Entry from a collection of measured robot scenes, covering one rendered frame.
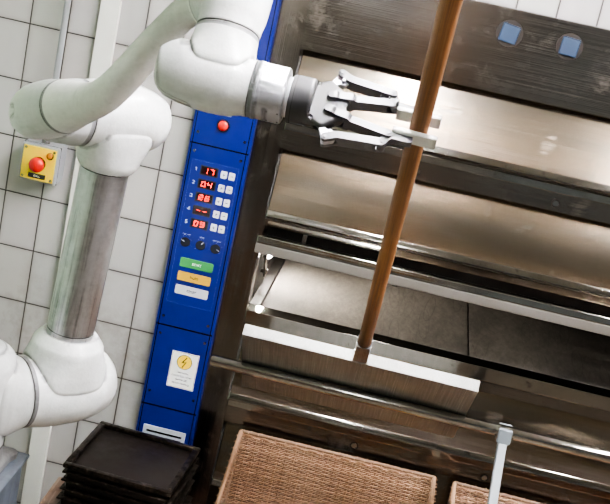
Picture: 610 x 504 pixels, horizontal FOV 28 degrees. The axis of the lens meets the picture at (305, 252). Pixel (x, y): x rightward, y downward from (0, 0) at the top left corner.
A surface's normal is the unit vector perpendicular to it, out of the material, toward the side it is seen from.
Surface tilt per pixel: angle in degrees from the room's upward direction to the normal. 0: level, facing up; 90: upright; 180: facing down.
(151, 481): 0
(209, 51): 57
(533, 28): 90
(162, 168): 90
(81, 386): 92
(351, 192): 70
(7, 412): 91
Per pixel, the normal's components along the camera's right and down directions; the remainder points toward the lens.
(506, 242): -0.04, -0.08
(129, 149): 0.57, 0.50
